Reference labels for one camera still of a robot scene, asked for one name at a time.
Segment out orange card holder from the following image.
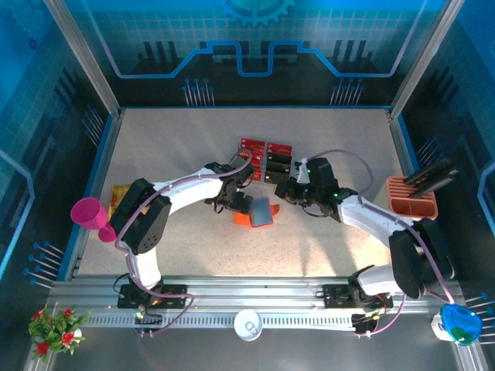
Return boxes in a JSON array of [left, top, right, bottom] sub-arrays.
[[233, 196, 285, 230]]

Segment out pink plastic goblet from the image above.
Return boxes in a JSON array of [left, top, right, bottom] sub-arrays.
[[70, 196, 117, 243]]

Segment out black knife handle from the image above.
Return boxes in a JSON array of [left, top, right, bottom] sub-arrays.
[[405, 157, 453, 186], [415, 166, 460, 199]]

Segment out artificial plant red flowers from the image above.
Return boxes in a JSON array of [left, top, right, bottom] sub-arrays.
[[27, 304, 92, 365]]

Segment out blue green globe ornament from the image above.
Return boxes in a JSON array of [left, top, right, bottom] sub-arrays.
[[430, 303, 484, 346]]

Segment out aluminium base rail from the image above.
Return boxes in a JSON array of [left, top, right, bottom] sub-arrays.
[[46, 274, 465, 316]]

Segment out yellow snack packet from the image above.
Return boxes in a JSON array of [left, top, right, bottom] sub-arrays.
[[111, 183, 152, 218]]

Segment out clear acrylic card stand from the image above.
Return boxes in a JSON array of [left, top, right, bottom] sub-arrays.
[[236, 135, 294, 187]]

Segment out white slotted cable duct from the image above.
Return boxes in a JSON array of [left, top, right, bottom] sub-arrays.
[[87, 315, 357, 329]]

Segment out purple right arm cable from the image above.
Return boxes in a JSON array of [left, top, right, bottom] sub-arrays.
[[307, 148, 457, 339]]

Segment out orange white knife block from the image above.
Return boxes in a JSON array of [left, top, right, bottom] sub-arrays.
[[385, 175, 439, 222]]

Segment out aluminium frame post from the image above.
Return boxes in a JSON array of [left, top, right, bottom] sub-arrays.
[[387, 0, 464, 120], [41, 0, 124, 119]]

